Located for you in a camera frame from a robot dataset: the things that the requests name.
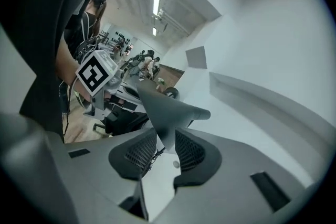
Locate black round object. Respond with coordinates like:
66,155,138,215
162,87,180,99

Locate black hanging cable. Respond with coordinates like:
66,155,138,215
59,78,78,137

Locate person's left forearm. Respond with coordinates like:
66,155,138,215
56,38,91,103

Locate black office chair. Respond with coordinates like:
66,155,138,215
92,106,151,137

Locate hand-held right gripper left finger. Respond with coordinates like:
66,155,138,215
64,127,159,224

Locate person's black shirt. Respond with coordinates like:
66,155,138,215
64,10,106,61

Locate grey wall panel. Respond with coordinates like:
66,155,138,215
185,45,208,70

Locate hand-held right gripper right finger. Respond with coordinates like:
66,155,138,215
151,127,313,224

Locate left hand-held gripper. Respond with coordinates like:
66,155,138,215
75,49,147,117

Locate white ceiling pipes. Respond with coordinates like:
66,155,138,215
151,7,190,35

